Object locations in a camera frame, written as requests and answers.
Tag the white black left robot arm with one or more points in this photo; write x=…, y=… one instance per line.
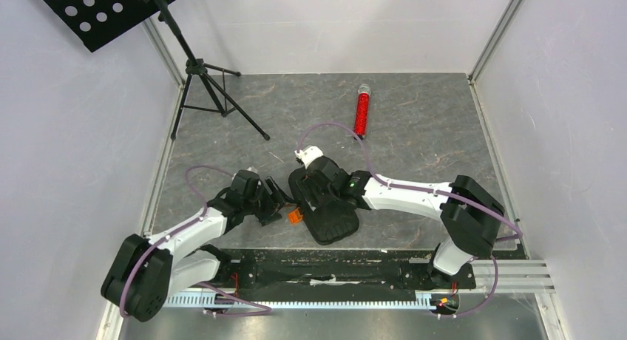
x=146, y=271

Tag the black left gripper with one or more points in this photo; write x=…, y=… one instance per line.
x=275, y=202

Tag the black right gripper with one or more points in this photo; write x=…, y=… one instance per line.
x=310, y=182

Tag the black plastic tool case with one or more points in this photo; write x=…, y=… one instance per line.
x=328, y=221

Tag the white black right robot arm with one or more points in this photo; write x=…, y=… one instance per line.
x=470, y=215

